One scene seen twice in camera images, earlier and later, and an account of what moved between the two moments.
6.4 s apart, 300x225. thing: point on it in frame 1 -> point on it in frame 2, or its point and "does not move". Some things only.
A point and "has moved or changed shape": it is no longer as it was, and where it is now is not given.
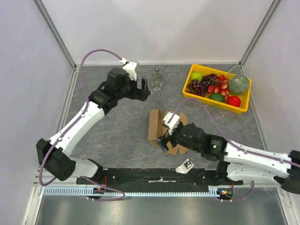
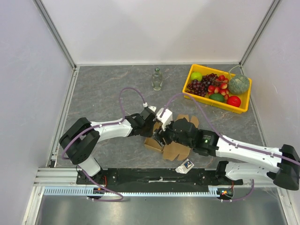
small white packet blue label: x=185 y=167 does not move
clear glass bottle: x=156 y=79 does not move
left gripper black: x=138 y=94 -> x=150 y=132
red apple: x=234 y=100 does not move
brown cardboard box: x=157 y=128 has moved or changed shape
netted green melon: x=238 y=84 does not move
